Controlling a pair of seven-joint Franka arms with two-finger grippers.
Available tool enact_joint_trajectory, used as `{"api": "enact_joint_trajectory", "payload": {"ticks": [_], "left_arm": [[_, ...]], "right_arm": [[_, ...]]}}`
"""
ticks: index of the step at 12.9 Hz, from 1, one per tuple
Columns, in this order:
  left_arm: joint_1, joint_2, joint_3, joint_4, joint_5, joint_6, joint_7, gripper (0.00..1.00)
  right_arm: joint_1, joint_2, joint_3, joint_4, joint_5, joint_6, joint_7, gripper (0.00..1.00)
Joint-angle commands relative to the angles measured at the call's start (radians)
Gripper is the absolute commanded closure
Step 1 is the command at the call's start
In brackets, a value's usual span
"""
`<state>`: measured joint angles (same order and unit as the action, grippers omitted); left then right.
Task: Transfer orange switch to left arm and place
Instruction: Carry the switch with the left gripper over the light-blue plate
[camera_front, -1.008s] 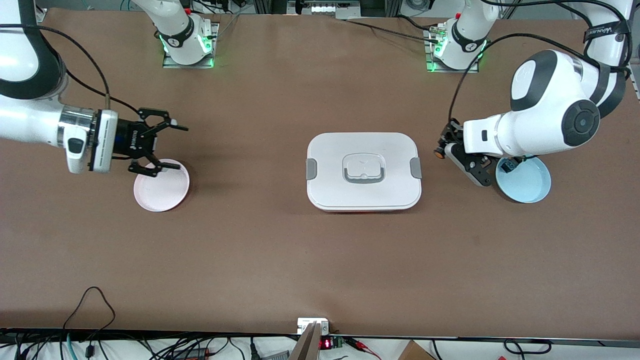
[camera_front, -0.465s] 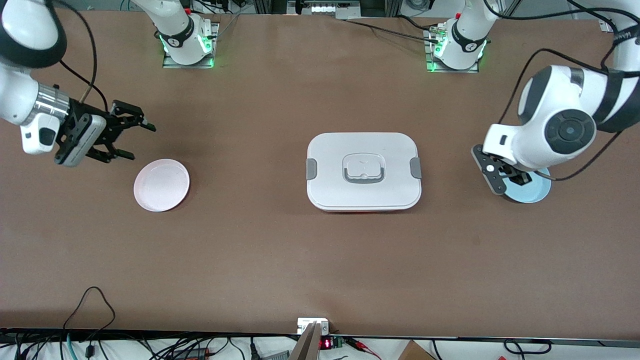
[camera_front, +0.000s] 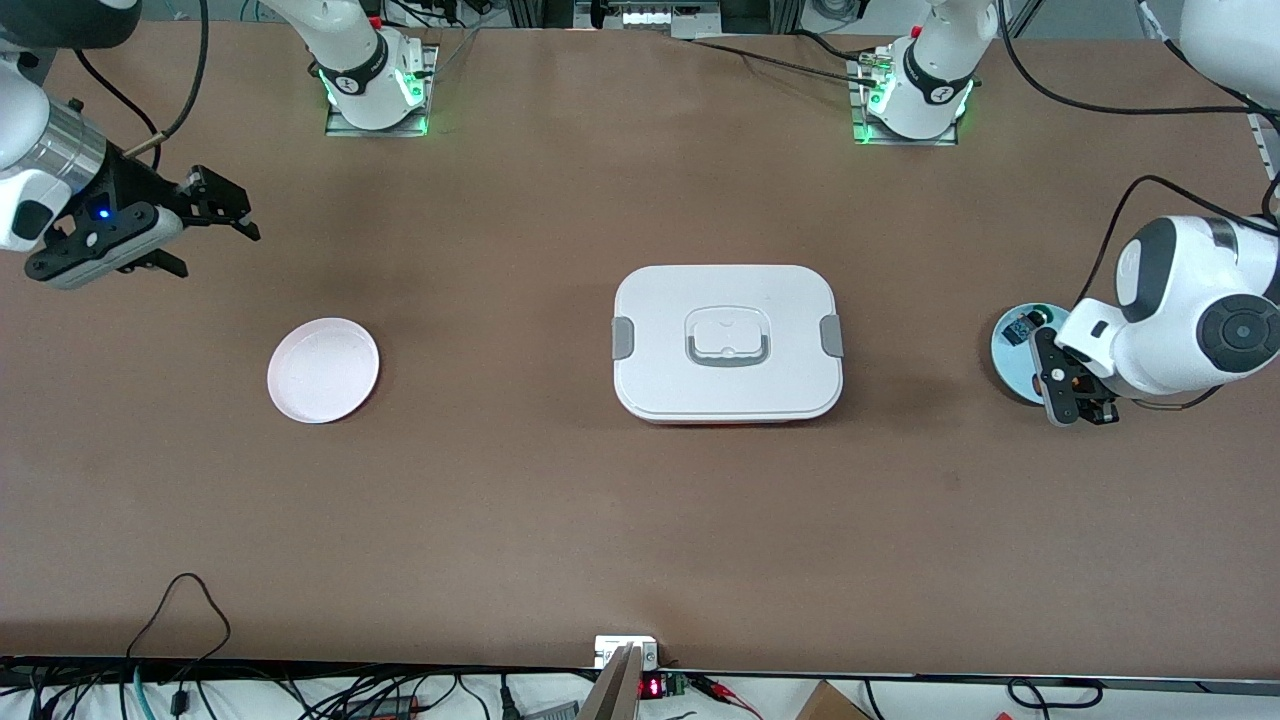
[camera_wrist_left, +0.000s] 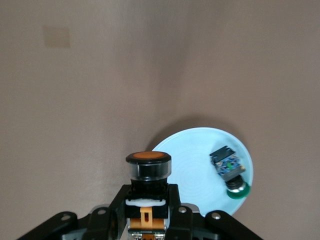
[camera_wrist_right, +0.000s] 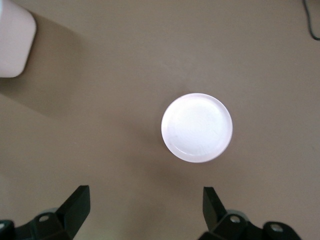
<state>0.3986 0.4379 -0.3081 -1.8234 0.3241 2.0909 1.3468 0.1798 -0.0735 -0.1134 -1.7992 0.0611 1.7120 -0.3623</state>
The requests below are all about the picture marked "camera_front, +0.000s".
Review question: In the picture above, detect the grey left arm base plate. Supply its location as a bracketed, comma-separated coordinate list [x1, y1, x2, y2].
[848, 55, 961, 147]

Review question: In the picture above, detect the white lidded lunch box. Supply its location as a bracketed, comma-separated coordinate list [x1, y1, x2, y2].
[612, 263, 846, 426]

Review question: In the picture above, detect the metal frame with white label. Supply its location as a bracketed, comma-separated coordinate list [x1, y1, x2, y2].
[570, 0, 726, 39]

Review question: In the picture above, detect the light blue round plate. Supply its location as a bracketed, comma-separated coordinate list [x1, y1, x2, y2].
[990, 303, 1076, 406]

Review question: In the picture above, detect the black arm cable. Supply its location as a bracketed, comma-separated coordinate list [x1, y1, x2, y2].
[995, 0, 1280, 301]
[72, 0, 211, 161]

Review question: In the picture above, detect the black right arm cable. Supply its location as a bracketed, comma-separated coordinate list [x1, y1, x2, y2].
[72, 0, 211, 161]

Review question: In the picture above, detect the aluminium camera pole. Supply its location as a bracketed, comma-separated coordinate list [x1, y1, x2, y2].
[578, 643, 646, 720]

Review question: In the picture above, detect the blue push-button switch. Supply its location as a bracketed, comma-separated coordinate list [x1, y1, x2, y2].
[1003, 305, 1063, 348]

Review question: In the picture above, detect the perforated aluminium side rail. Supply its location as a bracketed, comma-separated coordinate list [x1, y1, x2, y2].
[1238, 65, 1280, 201]

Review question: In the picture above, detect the black looped cable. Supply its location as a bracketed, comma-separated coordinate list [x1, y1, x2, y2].
[125, 573, 233, 666]

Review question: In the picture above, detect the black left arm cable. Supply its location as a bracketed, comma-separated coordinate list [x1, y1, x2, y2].
[995, 0, 1280, 301]

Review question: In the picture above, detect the black cable on table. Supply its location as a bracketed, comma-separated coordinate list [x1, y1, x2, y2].
[690, 30, 883, 89]

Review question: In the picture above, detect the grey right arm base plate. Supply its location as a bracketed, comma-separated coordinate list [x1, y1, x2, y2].
[325, 42, 441, 138]

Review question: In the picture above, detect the white pole bracket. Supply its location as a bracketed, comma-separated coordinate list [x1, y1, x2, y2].
[594, 635, 660, 671]

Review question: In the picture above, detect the brown cardboard piece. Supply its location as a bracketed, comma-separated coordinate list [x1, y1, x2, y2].
[795, 680, 871, 720]

